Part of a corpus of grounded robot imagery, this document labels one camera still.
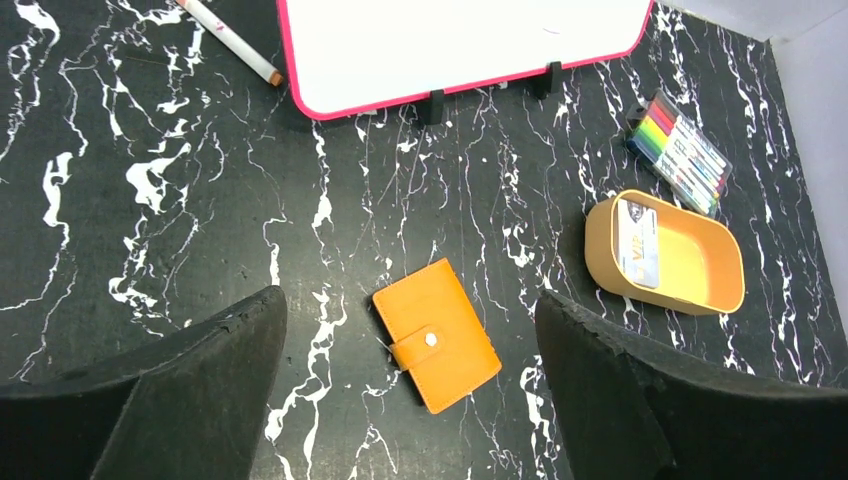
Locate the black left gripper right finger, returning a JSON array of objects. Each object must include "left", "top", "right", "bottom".
[{"left": 535, "top": 290, "right": 847, "bottom": 479}]

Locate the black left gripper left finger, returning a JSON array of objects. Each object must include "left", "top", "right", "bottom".
[{"left": 1, "top": 286, "right": 287, "bottom": 479}]

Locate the orange leather card holder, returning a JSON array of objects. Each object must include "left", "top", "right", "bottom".
[{"left": 372, "top": 258, "right": 502, "bottom": 415}]

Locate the credit card in tray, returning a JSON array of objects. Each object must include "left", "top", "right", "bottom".
[{"left": 616, "top": 199, "right": 660, "bottom": 288}]

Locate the orange oval tray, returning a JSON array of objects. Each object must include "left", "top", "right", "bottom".
[{"left": 584, "top": 189, "right": 746, "bottom": 315}]

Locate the pack of coloured markers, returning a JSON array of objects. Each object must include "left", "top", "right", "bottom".
[{"left": 625, "top": 89, "right": 733, "bottom": 218}]

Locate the white marker brown tip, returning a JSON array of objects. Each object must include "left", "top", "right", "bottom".
[{"left": 176, "top": 0, "right": 283, "bottom": 87}]

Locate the pink framed whiteboard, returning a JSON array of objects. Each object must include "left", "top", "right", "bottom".
[{"left": 277, "top": 0, "right": 653, "bottom": 120}]

